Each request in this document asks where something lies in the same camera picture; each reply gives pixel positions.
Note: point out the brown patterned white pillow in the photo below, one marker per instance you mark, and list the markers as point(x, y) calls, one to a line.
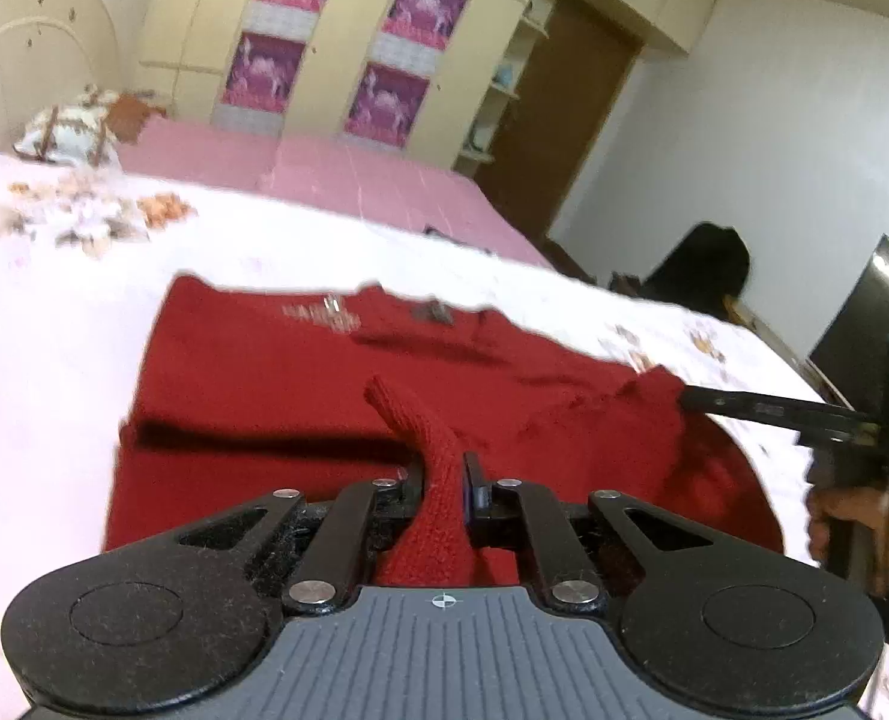
point(65, 127)

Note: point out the blue shelf ornament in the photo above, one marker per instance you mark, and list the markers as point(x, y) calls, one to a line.
point(504, 75)

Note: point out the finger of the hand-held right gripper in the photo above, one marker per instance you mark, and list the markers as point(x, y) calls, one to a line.
point(759, 409)

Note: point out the black bag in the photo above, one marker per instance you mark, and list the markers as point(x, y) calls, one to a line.
point(699, 270)

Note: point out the cream round headboard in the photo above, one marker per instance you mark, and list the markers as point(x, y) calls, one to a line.
point(31, 37)

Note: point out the brown wooden door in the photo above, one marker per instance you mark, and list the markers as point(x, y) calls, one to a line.
point(557, 112)

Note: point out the cream wardrobe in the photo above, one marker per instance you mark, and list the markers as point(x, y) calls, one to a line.
point(339, 52)

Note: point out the black white striped cloth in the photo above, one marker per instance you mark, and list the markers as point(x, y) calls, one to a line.
point(443, 234)

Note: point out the black television screen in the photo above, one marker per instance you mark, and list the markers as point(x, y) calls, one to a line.
point(872, 315)

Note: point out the wooden furniture frame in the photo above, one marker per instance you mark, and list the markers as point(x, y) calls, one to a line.
point(770, 337)

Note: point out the person's right hand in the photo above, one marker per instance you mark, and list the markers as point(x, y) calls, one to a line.
point(868, 514)

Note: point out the pink checked bed sheet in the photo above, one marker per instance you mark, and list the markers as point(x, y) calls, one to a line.
point(324, 172)

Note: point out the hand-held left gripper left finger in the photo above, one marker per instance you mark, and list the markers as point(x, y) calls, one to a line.
point(412, 485)

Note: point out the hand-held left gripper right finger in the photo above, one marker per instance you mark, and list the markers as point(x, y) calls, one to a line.
point(479, 496)

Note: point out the red sequined sweater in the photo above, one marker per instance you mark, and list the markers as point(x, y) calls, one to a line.
point(264, 375)

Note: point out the orange striped cushion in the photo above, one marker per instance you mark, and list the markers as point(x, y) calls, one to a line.
point(135, 114)

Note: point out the floral white blanket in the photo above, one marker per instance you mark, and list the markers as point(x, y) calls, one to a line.
point(46, 360)

